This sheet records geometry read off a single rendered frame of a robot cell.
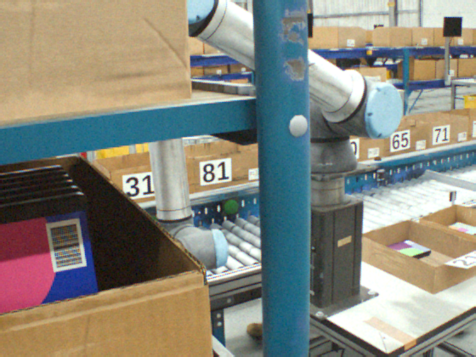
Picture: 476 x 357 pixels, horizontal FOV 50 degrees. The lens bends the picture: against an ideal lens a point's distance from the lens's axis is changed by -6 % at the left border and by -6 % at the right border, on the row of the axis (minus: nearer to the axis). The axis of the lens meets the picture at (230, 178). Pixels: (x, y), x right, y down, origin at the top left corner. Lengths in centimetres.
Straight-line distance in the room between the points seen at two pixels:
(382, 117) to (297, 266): 114
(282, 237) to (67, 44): 15
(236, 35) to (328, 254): 75
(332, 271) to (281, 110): 142
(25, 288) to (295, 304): 17
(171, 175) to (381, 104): 56
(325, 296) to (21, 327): 143
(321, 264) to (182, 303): 132
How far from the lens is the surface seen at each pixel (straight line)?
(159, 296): 31
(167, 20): 29
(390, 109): 144
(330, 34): 859
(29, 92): 28
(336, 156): 156
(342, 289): 172
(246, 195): 254
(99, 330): 31
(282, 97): 26
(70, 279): 36
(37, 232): 35
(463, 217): 245
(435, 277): 181
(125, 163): 263
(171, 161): 128
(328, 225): 159
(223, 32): 118
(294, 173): 27
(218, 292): 196
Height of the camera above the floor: 157
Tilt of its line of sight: 15 degrees down
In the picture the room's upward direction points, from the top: 3 degrees counter-clockwise
